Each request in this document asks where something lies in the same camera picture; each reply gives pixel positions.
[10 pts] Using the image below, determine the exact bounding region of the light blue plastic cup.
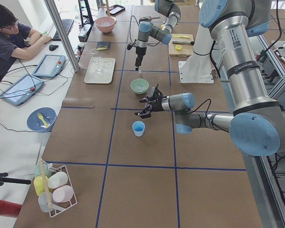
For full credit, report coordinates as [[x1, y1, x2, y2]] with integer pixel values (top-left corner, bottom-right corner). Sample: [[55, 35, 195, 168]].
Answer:
[[132, 121, 145, 137]]

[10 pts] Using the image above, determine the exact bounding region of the mint green bowl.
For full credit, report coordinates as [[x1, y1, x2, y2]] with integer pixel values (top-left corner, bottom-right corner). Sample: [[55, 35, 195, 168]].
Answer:
[[130, 78, 149, 94]]

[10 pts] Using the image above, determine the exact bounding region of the metal ice scoop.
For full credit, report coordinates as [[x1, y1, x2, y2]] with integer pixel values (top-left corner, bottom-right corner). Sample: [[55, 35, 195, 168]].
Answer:
[[139, 16, 161, 23]]

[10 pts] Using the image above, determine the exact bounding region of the pink bowl with ice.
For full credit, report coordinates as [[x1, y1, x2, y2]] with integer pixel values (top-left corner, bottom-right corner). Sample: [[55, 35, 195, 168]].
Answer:
[[95, 16, 117, 33]]

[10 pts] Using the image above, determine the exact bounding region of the blue bowl with fork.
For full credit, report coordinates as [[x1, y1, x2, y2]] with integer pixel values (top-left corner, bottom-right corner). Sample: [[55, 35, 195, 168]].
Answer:
[[27, 107, 57, 133]]

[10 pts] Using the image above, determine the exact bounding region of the cream bear serving tray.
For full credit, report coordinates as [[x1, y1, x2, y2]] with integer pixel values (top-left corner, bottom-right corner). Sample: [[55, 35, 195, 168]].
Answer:
[[84, 57, 115, 84]]

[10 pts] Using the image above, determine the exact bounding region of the half lemon slice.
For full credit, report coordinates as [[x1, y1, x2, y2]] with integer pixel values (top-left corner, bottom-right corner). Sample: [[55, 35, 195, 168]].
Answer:
[[175, 45, 182, 51]]

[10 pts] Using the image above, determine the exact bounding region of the grey yellow folded cloth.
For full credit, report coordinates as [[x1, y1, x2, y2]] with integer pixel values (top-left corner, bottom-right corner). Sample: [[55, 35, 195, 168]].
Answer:
[[96, 41, 111, 50]]

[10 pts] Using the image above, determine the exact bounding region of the clear wine glass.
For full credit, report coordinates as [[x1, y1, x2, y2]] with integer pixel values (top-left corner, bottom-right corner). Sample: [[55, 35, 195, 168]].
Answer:
[[90, 48, 104, 75]]

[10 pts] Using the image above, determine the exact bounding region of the wooden cutting board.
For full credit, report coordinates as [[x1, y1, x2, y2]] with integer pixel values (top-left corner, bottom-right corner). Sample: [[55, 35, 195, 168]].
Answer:
[[168, 34, 194, 56]]

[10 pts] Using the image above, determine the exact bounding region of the yellow plastic knife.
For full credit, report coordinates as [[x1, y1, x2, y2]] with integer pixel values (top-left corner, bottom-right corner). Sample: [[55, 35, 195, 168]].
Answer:
[[172, 35, 190, 39]]

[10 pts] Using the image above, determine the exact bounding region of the black keyboard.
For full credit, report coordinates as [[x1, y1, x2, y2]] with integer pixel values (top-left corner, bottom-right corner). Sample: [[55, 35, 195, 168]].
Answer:
[[51, 19, 75, 42]]

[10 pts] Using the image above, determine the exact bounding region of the black computer mouse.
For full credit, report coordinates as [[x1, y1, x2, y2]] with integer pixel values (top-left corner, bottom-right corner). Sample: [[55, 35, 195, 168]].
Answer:
[[48, 44, 59, 51]]

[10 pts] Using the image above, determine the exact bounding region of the far blue teach pendant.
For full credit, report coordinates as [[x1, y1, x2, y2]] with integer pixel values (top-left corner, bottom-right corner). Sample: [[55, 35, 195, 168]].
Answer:
[[32, 55, 66, 78]]

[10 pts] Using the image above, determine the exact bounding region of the blue teach pendant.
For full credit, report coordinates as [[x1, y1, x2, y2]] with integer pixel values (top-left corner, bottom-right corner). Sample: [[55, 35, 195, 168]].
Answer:
[[0, 74, 44, 106], [32, 55, 66, 78]]

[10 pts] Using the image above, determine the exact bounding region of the yellow plastic fork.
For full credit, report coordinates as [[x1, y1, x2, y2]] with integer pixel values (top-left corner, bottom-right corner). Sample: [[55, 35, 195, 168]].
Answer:
[[37, 113, 49, 128]]

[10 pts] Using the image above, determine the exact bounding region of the white cup in rack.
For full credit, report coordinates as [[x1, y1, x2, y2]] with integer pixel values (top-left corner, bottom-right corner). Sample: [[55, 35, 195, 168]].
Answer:
[[48, 171, 68, 189]]

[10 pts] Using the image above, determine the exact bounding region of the near blue teach pendant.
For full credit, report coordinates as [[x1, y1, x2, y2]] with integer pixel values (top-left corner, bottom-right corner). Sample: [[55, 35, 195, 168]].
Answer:
[[0, 74, 44, 106]]

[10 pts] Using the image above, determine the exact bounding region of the pink cup in rack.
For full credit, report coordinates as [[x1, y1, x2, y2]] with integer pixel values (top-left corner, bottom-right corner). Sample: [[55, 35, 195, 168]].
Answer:
[[52, 185, 74, 202]]

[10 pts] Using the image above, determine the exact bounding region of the green cup in rack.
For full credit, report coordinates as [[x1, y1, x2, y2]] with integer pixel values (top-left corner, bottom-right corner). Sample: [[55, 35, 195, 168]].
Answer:
[[33, 161, 52, 179]]

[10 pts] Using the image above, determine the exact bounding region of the yellow cup in rack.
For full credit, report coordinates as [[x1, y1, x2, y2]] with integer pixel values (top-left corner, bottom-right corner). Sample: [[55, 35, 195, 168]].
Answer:
[[33, 175, 45, 196]]

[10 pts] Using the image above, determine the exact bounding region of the seated person dark shirt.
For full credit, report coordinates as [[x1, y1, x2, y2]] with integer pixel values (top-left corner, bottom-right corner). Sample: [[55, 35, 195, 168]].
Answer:
[[0, 4, 52, 82]]

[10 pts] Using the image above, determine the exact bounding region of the pale blue cup in rack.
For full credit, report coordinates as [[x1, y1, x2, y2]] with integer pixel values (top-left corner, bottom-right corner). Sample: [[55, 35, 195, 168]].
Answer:
[[38, 192, 53, 212]]

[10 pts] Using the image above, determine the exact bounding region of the red cylinder object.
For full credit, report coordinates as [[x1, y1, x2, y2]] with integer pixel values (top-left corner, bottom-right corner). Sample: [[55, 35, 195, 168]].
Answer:
[[0, 199, 22, 218]]

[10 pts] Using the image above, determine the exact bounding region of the metal handled tool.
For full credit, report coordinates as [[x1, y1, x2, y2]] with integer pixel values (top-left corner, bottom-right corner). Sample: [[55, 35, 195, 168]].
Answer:
[[172, 40, 195, 46]]

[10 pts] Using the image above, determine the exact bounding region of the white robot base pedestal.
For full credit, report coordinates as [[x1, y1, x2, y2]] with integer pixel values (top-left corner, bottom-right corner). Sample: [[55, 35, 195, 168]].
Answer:
[[179, 25, 215, 84]]

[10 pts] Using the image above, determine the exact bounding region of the aluminium frame post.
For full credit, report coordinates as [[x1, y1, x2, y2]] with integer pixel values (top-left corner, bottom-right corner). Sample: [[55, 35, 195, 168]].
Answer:
[[44, 0, 80, 72]]

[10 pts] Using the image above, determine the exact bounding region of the white wire cup rack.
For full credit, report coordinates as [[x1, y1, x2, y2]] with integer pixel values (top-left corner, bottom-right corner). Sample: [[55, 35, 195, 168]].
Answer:
[[34, 160, 77, 218]]

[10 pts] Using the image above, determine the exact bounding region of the black tripod handle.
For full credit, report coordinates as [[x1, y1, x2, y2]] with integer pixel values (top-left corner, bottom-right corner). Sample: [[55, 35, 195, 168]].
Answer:
[[0, 172, 31, 186]]

